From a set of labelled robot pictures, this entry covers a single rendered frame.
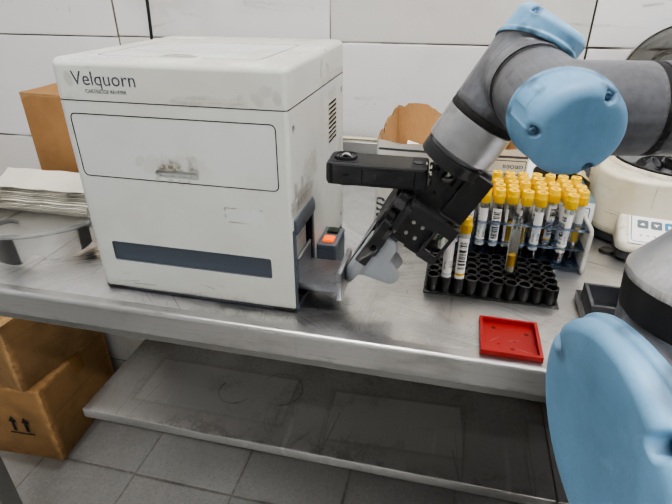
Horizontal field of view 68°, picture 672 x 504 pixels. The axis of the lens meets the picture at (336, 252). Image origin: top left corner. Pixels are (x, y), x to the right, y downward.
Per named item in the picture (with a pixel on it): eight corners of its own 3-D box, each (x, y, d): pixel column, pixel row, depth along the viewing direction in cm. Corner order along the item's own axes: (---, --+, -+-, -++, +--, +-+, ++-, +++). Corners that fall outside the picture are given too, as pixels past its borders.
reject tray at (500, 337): (479, 354, 57) (480, 349, 56) (478, 320, 62) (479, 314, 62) (542, 363, 55) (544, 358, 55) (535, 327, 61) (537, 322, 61)
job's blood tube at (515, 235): (502, 284, 69) (513, 219, 64) (502, 279, 70) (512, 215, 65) (512, 285, 69) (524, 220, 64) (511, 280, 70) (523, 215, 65)
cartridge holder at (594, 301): (584, 338, 59) (591, 313, 58) (573, 297, 67) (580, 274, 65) (634, 346, 58) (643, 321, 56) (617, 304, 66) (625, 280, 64)
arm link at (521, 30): (541, 4, 41) (512, -12, 48) (460, 116, 47) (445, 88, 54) (610, 52, 43) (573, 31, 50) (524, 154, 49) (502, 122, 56)
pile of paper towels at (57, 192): (-26, 206, 94) (-35, 182, 92) (17, 187, 103) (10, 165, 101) (90, 219, 89) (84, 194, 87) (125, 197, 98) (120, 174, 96)
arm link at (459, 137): (450, 107, 48) (452, 91, 55) (423, 145, 51) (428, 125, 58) (514, 149, 49) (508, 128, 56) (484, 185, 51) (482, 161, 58)
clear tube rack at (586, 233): (439, 259, 76) (444, 216, 73) (442, 231, 85) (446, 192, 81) (582, 275, 72) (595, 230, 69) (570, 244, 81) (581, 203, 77)
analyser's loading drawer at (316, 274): (191, 281, 67) (186, 247, 64) (213, 258, 72) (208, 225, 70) (340, 301, 63) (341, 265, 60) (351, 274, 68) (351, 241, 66)
